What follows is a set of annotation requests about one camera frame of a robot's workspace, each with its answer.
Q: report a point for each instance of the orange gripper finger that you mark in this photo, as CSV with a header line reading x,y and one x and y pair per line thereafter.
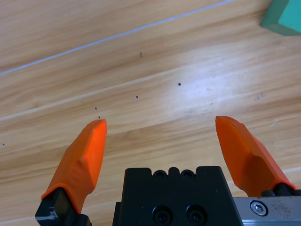
x,y
242,155
84,160

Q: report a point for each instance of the green wooden block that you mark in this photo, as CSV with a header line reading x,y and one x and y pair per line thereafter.
x,y
287,16

